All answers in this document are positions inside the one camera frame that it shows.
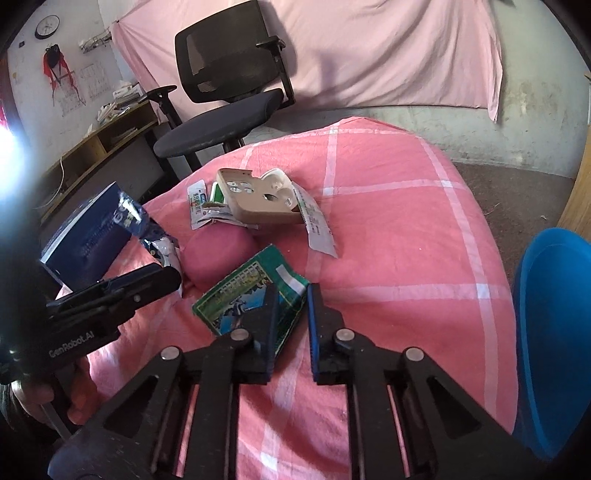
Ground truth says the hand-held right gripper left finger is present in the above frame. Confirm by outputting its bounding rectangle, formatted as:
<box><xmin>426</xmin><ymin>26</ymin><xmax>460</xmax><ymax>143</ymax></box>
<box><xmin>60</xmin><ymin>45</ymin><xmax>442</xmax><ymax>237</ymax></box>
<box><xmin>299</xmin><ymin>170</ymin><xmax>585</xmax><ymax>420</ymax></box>
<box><xmin>69</xmin><ymin>282</ymin><xmax>281</xmax><ymax>480</ymax></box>

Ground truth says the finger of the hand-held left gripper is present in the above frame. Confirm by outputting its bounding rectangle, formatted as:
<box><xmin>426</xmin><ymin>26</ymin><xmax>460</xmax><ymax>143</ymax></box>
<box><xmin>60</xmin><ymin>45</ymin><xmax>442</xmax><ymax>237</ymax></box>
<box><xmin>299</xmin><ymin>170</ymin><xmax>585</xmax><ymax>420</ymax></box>
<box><xmin>46</xmin><ymin>264</ymin><xmax>182</xmax><ymax>319</ymax></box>

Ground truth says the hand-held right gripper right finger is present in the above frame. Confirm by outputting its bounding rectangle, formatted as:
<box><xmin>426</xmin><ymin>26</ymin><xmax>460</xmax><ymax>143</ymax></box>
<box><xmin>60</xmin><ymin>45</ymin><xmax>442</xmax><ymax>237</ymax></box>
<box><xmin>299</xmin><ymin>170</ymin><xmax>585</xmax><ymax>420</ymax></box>
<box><xmin>307</xmin><ymin>283</ymin><xmax>514</xmax><ymax>480</ymax></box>

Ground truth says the green printed packet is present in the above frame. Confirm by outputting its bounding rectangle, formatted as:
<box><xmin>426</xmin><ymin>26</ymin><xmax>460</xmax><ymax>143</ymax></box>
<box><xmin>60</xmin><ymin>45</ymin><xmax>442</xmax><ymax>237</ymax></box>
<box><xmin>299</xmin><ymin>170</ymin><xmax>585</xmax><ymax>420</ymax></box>
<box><xmin>191</xmin><ymin>244</ymin><xmax>309</xmax><ymax>357</ymax></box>

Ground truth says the white moulded plastic insert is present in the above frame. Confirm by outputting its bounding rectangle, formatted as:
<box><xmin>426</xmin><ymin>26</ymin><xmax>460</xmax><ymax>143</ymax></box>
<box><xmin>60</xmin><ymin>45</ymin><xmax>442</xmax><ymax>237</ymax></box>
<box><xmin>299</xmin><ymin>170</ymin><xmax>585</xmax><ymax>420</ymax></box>
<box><xmin>260</xmin><ymin>168</ymin><xmax>298</xmax><ymax>213</ymax></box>

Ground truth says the blue plastic bin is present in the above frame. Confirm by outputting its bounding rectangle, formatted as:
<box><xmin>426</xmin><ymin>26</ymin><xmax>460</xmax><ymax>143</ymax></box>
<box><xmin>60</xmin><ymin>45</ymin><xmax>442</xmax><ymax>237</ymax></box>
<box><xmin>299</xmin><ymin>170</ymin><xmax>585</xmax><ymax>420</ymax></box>
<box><xmin>511</xmin><ymin>227</ymin><xmax>591</xmax><ymax>462</ymax></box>

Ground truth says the person's left hand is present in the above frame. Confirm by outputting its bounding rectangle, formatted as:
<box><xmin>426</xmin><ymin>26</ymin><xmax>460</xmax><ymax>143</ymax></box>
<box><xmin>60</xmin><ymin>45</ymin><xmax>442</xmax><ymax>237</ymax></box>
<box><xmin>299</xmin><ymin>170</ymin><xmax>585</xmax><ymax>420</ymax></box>
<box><xmin>11</xmin><ymin>357</ymin><xmax>100</xmax><ymax>437</ymax></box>

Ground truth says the blue snack wrapper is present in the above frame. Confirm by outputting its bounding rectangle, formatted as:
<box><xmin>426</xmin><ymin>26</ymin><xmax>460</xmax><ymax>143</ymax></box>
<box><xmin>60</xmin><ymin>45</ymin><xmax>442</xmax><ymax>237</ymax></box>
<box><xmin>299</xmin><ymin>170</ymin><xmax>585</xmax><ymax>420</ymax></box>
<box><xmin>117</xmin><ymin>194</ymin><xmax>184</xmax><ymax>278</ymax></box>

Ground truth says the blue cardboard box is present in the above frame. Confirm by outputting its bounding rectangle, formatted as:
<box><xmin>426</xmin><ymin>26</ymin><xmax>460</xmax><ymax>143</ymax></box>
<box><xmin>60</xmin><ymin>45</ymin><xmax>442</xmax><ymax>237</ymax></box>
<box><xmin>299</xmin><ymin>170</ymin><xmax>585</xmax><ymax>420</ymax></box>
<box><xmin>39</xmin><ymin>182</ymin><xmax>133</xmax><ymax>291</ymax></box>

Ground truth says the white printed sachet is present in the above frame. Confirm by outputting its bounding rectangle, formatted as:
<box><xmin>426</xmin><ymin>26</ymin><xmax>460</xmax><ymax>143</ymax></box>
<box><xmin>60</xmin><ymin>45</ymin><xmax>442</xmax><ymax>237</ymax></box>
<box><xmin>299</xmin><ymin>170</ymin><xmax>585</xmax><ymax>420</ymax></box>
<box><xmin>187</xmin><ymin>180</ymin><xmax>218</xmax><ymax>228</ymax></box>

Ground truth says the crumpled white wrapper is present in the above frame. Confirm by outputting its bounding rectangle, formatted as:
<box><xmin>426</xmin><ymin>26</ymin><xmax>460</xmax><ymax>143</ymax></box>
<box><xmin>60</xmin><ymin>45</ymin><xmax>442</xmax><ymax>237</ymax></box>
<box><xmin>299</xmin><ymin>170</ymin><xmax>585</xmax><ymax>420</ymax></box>
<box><xmin>198</xmin><ymin>208</ymin><xmax>260</xmax><ymax>230</ymax></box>

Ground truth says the pink checked bedsheet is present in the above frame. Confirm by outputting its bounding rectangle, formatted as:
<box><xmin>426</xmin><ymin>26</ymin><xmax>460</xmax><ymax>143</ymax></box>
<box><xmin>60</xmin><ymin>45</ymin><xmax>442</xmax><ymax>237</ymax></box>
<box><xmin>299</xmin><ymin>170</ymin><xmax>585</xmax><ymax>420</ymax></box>
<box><xmin>55</xmin><ymin>116</ymin><xmax>521</xmax><ymax>480</ymax></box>

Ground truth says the beige plastic tray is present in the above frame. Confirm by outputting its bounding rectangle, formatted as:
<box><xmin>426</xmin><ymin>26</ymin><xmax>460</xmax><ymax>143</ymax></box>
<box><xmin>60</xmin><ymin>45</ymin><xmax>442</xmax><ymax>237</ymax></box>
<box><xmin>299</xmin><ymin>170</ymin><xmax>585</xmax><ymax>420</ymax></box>
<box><xmin>216</xmin><ymin>168</ymin><xmax>306</xmax><ymax>226</ymax></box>

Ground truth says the wooden desk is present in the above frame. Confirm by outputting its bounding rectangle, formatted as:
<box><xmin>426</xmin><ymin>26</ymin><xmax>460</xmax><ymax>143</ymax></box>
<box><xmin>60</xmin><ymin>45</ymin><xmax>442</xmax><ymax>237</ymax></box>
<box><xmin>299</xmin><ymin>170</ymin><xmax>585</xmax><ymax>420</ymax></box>
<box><xmin>36</xmin><ymin>99</ymin><xmax>180</xmax><ymax>228</ymax></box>

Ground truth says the stack of books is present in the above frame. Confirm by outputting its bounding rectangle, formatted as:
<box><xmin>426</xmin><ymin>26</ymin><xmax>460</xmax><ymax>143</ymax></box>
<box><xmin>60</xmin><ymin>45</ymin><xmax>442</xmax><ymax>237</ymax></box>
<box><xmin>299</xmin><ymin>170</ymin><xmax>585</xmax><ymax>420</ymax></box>
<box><xmin>96</xmin><ymin>102</ymin><xmax>133</xmax><ymax>123</ymax></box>

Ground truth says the black office chair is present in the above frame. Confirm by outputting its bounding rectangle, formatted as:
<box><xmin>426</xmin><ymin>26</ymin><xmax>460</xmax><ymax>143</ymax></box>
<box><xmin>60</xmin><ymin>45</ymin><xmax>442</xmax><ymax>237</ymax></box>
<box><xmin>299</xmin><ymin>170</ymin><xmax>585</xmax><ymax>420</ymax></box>
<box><xmin>142</xmin><ymin>0</ymin><xmax>296</xmax><ymax>180</ymax></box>

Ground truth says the white box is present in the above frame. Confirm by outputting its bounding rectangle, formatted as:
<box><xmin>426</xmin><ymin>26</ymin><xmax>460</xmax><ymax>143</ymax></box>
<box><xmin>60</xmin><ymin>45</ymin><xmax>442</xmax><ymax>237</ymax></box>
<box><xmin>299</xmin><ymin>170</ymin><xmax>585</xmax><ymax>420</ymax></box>
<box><xmin>112</xmin><ymin>82</ymin><xmax>144</xmax><ymax>103</ymax></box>

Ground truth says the red hanging ornament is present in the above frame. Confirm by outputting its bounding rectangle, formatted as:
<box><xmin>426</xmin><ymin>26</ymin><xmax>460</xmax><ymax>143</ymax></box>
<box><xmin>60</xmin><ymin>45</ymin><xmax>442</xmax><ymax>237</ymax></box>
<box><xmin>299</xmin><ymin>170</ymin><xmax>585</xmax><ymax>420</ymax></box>
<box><xmin>42</xmin><ymin>44</ymin><xmax>88</xmax><ymax>108</ymax></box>

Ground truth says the pink hung cloth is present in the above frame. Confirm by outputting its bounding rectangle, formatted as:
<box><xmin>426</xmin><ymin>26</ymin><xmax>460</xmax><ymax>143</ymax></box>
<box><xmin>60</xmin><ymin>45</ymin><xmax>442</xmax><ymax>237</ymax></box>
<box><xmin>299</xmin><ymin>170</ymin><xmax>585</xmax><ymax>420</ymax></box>
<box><xmin>113</xmin><ymin>0</ymin><xmax>505</xmax><ymax>124</ymax></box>

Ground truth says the wooden cabinet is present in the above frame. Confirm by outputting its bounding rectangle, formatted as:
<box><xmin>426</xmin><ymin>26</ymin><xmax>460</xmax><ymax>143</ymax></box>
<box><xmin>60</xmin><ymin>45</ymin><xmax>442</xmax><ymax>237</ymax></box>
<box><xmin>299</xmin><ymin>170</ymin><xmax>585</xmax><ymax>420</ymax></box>
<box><xmin>556</xmin><ymin>133</ymin><xmax>591</xmax><ymax>237</ymax></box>

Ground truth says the wall calendar sheet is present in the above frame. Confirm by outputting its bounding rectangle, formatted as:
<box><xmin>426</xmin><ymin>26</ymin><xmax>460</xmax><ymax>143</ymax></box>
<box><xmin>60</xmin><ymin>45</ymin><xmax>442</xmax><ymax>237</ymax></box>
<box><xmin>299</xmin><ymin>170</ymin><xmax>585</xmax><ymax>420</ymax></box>
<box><xmin>78</xmin><ymin>62</ymin><xmax>110</xmax><ymax>101</ymax></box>

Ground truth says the wall shelf with papers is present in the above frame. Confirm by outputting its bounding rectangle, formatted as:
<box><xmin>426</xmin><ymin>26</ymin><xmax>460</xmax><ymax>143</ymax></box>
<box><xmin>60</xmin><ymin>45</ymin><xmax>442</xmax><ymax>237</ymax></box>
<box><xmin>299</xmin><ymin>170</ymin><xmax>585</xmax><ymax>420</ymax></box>
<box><xmin>78</xmin><ymin>34</ymin><xmax>114</xmax><ymax>53</ymax></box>

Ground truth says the round wall clock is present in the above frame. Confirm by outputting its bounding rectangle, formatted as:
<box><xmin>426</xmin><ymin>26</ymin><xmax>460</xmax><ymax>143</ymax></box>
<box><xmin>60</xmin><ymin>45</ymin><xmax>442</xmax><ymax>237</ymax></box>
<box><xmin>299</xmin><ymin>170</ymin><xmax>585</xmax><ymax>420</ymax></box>
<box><xmin>34</xmin><ymin>15</ymin><xmax>62</xmax><ymax>40</ymax></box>

